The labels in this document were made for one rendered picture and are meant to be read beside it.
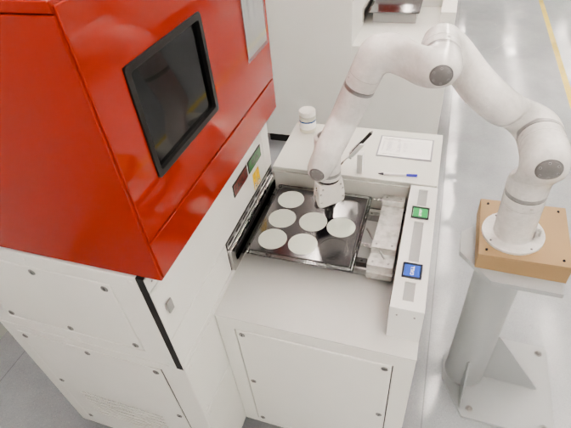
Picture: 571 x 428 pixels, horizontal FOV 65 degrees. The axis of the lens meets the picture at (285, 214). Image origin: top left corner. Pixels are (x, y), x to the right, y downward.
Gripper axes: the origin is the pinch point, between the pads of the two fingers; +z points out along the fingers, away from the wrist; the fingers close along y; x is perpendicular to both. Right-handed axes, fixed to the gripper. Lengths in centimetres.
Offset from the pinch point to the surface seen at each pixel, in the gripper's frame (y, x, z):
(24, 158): -75, -19, -61
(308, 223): -8.2, -0.2, 2.0
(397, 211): 23.5, -8.1, 4.0
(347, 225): 3.4, -7.5, 2.0
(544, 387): 74, -59, 91
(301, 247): -15.6, -9.4, 2.0
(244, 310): -40.6, -18.6, 10.0
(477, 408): 42, -53, 91
